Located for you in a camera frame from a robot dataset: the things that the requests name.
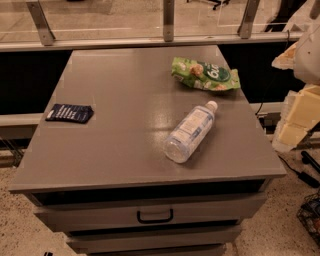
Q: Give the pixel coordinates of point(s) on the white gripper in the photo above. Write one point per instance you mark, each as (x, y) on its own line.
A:
(308, 57)

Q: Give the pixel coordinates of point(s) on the clear plastic water bottle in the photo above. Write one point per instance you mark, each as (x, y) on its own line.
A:
(189, 133)

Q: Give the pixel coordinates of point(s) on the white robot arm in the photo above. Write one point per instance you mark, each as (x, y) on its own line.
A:
(303, 57)

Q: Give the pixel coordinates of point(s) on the dark blue rxbar wrapper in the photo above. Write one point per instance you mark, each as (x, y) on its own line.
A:
(70, 113)

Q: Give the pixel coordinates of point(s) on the green snack bag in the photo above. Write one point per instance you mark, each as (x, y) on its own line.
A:
(203, 75)

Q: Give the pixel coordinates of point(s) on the grey drawer cabinet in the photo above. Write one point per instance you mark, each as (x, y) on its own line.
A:
(88, 181)

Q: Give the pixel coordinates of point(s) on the right metal railing bracket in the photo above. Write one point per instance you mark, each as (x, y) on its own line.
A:
(246, 26)

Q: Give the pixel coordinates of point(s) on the metal railing bracket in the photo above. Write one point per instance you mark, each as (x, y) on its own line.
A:
(46, 36)
(246, 26)
(168, 20)

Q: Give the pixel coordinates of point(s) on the black wire basket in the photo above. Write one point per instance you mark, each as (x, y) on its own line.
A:
(309, 216)

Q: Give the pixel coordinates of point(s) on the middle metal railing bracket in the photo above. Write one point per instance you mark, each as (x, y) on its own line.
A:
(168, 20)

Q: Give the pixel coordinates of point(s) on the black drawer handle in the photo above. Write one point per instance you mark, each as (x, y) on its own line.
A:
(155, 217)

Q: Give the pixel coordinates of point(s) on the left metal railing bracket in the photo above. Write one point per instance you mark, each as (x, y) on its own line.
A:
(46, 36)

